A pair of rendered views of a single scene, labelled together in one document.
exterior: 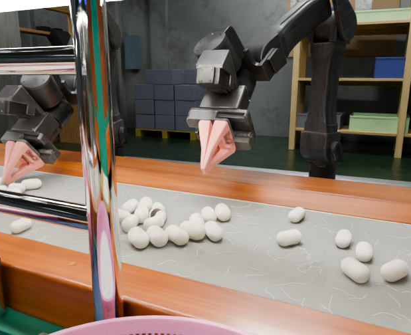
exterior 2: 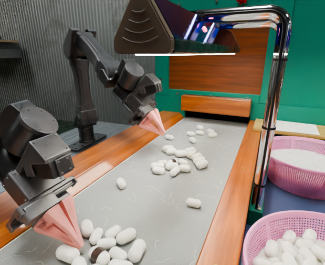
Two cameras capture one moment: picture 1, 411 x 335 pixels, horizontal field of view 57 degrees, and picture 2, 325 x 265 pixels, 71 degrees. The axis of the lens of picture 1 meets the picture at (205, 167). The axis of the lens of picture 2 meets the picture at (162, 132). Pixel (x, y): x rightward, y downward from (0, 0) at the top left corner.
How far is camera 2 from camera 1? 86 cm
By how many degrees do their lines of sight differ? 86
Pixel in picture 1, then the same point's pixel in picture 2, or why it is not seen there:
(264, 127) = not seen: outside the picture
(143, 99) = not seen: outside the picture
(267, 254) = (201, 145)
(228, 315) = (253, 145)
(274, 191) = (145, 136)
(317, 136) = (91, 111)
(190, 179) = (118, 152)
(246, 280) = (220, 149)
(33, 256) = (242, 177)
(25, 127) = (47, 183)
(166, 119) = not seen: outside the picture
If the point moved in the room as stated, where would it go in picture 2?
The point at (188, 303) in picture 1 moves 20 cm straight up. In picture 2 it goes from (252, 149) to (261, 82)
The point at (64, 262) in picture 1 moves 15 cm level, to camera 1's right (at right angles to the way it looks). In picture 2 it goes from (243, 170) to (227, 146)
